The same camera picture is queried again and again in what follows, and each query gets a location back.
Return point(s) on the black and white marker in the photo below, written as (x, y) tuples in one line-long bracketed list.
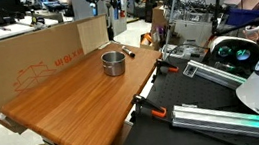
[(128, 51)]

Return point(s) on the stainless steel pot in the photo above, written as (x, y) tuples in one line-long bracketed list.
[(114, 68)]

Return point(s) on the grey upright panel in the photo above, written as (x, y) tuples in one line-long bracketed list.
[(80, 3)]

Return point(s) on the light corrugated cardboard panel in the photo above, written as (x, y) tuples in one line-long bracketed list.
[(93, 33)]

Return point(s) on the small brown cardboard box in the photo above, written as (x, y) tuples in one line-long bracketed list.
[(158, 18)]

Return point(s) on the slanted silver metal pole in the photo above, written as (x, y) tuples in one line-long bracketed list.
[(173, 16)]

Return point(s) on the black clamp with orange trigger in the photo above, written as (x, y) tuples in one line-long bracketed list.
[(152, 108), (165, 67)]

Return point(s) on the brown cardboard sheet with print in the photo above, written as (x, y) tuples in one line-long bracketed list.
[(17, 63)]

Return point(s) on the blue plastic bin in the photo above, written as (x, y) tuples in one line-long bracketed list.
[(243, 15)]

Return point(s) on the white VR headset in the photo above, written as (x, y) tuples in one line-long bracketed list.
[(234, 52)]

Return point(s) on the white VR controller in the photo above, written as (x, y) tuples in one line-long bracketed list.
[(254, 30)]

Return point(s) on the short aluminium profile rail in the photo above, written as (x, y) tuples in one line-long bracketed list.
[(212, 75)]

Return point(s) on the long aluminium profile rail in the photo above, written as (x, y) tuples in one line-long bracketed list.
[(223, 120)]

